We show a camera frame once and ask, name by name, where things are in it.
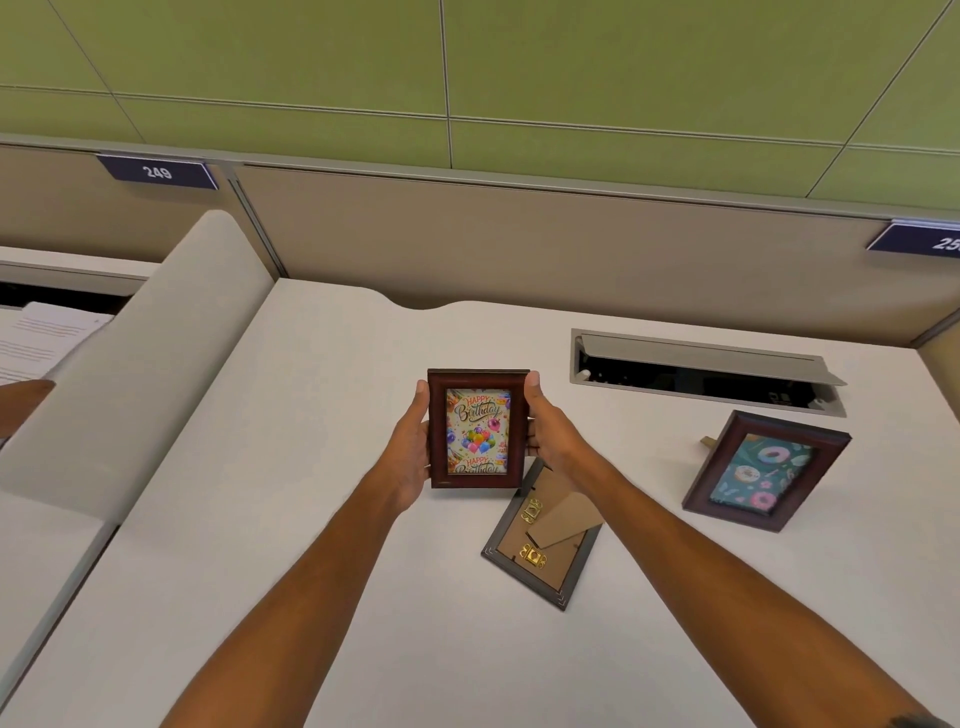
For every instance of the person's right hand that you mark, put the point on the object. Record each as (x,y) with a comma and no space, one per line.
(551,442)

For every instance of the person's left hand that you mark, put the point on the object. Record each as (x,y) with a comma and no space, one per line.
(405,457)

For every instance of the person's left thumb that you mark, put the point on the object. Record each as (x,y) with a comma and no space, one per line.
(421,401)

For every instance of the person's right thumb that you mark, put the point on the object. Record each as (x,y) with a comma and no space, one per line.
(533,394)

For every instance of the balloon picture wooden photo frame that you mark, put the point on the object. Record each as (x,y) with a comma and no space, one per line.
(478,429)

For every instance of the person's left forearm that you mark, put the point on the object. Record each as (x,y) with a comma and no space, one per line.
(300,600)

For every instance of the person's right forearm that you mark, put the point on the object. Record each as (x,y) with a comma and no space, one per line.
(720,600)

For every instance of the beige cubicle partition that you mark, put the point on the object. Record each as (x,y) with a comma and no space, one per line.
(525,240)

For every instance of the white desk divider panel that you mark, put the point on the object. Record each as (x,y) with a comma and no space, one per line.
(135,375)

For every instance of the dark blue number sign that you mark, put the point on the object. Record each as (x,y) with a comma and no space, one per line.
(919,240)
(159,172)

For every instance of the printed white paper sheet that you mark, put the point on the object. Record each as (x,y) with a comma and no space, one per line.
(45,337)

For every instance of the face-down photo frame with backing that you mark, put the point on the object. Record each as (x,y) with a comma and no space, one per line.
(540,544)

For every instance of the donut picture wooden photo frame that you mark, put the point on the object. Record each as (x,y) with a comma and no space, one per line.
(765,472)

